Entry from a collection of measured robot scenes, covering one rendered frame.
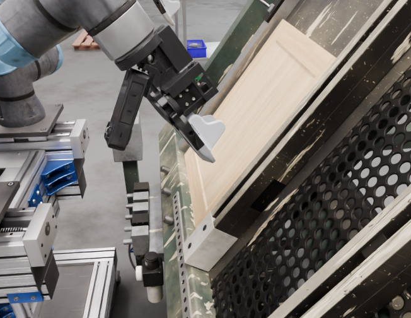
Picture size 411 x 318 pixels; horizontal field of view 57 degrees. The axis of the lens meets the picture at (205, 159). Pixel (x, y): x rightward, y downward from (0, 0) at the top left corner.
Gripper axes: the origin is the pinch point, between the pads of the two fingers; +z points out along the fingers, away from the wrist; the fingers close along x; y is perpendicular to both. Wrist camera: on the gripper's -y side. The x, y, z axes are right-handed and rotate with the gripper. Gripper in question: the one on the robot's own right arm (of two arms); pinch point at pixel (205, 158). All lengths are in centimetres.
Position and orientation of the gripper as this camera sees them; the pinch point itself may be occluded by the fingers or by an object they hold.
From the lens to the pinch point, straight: 60.2
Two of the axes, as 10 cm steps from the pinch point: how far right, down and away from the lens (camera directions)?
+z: 5.5, 6.8, 4.8
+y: 7.5, -6.6, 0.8
